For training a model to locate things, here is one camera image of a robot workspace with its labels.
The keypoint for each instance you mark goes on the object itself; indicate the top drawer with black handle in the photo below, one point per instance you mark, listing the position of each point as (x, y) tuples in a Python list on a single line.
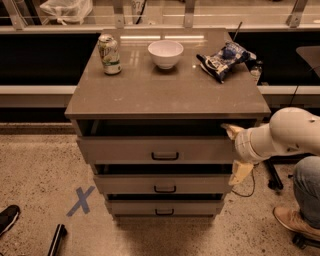
[(157, 150)]

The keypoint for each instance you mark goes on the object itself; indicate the middle drawer with black handle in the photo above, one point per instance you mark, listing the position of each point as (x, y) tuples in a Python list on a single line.
[(162, 184)]

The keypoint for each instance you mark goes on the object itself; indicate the blue tape cross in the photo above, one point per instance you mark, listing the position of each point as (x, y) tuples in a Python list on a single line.
[(81, 201)]

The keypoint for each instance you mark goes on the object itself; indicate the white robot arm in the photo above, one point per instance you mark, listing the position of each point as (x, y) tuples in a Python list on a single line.
[(290, 131)]

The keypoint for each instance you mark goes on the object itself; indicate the white plastic bag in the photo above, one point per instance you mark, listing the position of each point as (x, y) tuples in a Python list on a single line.
[(67, 12)]

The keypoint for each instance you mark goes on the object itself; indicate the grey drawer cabinet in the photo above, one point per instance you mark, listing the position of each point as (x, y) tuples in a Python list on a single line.
[(145, 100)]

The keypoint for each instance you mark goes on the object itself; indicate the white bowl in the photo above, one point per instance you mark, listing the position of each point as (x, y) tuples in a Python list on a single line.
[(165, 53)]

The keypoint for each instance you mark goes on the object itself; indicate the black tripod leg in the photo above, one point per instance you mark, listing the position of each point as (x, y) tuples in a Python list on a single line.
[(275, 182)]

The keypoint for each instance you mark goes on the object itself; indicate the black shoe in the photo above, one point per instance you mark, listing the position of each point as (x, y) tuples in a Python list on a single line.
[(8, 217)]

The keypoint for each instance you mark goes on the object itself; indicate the bottom drawer with black handle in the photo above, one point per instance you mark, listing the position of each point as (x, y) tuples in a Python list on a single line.
[(164, 207)]

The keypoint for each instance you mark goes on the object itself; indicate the blue chip bag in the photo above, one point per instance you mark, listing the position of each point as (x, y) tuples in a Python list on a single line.
[(219, 64)]

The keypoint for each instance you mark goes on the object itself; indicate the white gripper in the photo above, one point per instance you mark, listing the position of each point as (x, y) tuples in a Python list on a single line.
[(242, 148)]

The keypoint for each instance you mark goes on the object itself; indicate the blue jeans leg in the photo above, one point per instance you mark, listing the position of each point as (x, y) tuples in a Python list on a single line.
[(306, 181)]

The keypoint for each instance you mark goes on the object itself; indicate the green soda can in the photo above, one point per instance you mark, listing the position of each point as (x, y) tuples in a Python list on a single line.
[(109, 54)]

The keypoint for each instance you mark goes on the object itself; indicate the clear water bottle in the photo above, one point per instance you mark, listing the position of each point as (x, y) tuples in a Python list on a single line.
[(256, 70)]

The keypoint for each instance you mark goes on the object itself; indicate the black stand leg left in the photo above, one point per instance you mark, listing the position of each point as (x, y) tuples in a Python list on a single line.
[(59, 234)]

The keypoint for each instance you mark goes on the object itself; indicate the brown shoe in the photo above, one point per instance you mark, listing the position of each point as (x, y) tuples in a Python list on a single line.
[(293, 221)]

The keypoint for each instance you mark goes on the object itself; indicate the drawer with black handle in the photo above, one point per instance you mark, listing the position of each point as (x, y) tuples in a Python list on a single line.
[(162, 184), (164, 207), (157, 150)]

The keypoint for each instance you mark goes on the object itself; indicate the metal glass railing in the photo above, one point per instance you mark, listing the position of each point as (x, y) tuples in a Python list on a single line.
[(26, 15)]

